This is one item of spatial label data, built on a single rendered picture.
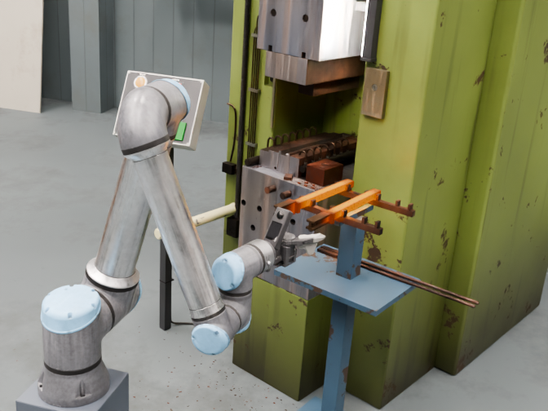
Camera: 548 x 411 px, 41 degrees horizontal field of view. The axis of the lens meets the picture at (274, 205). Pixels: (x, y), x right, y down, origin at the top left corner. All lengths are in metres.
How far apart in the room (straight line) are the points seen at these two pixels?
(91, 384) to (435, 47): 1.52
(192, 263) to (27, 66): 5.60
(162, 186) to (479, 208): 1.64
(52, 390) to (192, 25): 5.25
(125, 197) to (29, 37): 5.36
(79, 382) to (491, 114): 1.81
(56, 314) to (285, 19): 1.36
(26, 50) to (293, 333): 4.89
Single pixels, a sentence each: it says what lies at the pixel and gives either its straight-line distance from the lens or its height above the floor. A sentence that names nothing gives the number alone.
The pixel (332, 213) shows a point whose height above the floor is 1.00.
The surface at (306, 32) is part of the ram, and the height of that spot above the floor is 1.46.
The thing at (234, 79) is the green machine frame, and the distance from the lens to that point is 3.09.
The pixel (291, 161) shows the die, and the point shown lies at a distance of 2.75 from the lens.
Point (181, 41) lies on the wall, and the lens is 6.98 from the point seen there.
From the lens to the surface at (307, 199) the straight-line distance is 2.32.
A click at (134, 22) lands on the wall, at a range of 7.15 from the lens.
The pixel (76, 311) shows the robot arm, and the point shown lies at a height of 0.86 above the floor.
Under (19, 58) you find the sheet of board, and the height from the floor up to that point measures 0.48.
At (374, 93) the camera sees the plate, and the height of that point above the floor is 1.27.
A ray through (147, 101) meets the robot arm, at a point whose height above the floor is 1.41.
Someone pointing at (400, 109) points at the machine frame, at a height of 1.23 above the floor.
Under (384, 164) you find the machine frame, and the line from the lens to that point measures 2.67.
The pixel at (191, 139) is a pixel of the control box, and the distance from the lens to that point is 2.92.
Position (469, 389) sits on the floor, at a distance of 3.32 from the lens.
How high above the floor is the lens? 1.81
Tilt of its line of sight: 21 degrees down
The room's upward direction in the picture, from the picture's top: 4 degrees clockwise
